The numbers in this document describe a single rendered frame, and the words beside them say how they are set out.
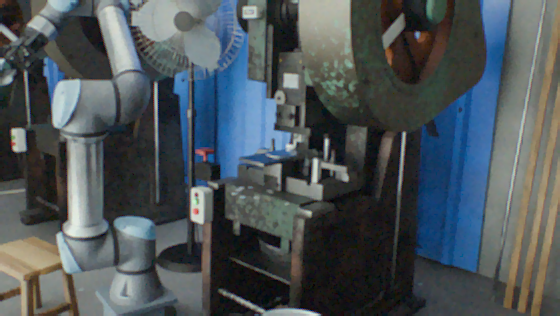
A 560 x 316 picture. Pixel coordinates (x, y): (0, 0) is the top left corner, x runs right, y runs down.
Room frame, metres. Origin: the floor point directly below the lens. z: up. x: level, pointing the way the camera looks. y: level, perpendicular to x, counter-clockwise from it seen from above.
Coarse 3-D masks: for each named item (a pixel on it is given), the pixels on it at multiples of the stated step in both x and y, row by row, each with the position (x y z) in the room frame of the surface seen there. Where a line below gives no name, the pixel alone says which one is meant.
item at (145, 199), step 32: (32, 0) 2.78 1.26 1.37; (128, 0) 2.96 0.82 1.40; (64, 32) 2.73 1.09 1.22; (96, 32) 2.93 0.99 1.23; (64, 64) 2.79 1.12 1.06; (96, 64) 2.85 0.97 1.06; (160, 64) 3.14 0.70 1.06; (160, 96) 3.37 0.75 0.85; (32, 128) 3.25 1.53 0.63; (128, 128) 3.28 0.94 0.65; (160, 128) 3.37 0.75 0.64; (32, 160) 3.25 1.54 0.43; (64, 160) 2.91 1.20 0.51; (128, 160) 3.21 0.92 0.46; (160, 160) 3.37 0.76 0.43; (32, 192) 3.24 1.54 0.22; (64, 192) 2.90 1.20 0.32; (128, 192) 3.21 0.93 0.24; (160, 192) 3.39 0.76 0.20; (32, 224) 3.23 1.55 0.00; (160, 224) 3.30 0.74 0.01
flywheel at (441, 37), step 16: (384, 0) 1.74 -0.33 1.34; (400, 0) 1.74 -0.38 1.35; (416, 0) 1.70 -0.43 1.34; (432, 0) 1.70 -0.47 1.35; (448, 0) 2.02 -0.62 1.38; (384, 16) 1.74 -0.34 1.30; (400, 16) 1.73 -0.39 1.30; (416, 16) 1.70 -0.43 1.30; (432, 16) 1.70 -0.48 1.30; (448, 16) 2.02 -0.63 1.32; (384, 32) 1.75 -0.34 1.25; (400, 32) 1.80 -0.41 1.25; (432, 32) 2.00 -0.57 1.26; (448, 32) 2.01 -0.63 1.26; (384, 48) 1.66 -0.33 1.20; (400, 48) 1.83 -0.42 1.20; (416, 48) 1.92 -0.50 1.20; (432, 48) 2.01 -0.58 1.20; (400, 64) 1.84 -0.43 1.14; (416, 64) 1.93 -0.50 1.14; (432, 64) 1.97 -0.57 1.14; (416, 80) 1.93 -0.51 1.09
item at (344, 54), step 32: (320, 0) 1.53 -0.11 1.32; (352, 0) 1.47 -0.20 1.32; (320, 32) 1.54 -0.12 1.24; (352, 32) 1.48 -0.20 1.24; (480, 32) 2.15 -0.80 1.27; (320, 64) 1.58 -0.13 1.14; (352, 64) 1.50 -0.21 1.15; (384, 64) 1.62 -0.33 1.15; (448, 64) 1.96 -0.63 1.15; (480, 64) 2.18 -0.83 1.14; (320, 96) 1.67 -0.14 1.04; (352, 96) 1.57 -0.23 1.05; (384, 96) 1.63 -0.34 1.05; (416, 96) 1.79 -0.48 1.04; (448, 96) 1.98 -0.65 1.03; (384, 128) 1.69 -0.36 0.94; (416, 128) 1.81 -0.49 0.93
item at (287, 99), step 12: (288, 60) 2.03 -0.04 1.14; (300, 60) 1.99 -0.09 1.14; (288, 72) 2.03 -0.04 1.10; (300, 72) 1.99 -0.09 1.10; (288, 84) 2.03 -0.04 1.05; (276, 96) 2.05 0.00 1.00; (288, 96) 2.03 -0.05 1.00; (276, 108) 2.03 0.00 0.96; (288, 108) 1.99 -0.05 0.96; (300, 108) 1.98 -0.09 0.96; (312, 108) 2.00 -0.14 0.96; (324, 108) 2.06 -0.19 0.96; (276, 120) 2.02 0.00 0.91; (288, 120) 1.98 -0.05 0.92; (300, 120) 1.98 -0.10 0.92; (312, 120) 2.01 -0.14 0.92
